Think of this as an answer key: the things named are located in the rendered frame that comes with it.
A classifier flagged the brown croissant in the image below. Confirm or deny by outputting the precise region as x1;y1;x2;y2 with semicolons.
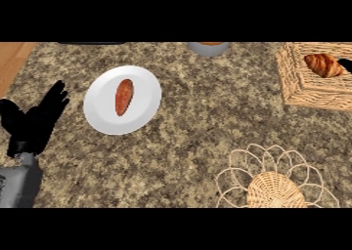
304;53;347;79

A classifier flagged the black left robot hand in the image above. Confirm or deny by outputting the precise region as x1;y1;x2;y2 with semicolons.
0;79;73;159

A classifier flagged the orange-brown sweet potato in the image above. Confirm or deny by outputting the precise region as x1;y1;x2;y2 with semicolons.
114;78;137;117

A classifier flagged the grey round pot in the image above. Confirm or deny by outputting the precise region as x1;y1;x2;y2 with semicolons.
187;42;233;58

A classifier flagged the woven flower-shaped placemat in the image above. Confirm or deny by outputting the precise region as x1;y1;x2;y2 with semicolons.
215;143;341;209

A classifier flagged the white oval plate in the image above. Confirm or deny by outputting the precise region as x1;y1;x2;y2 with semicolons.
83;64;163;136

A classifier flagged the wicker basket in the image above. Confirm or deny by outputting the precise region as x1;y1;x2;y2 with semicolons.
274;42;352;114

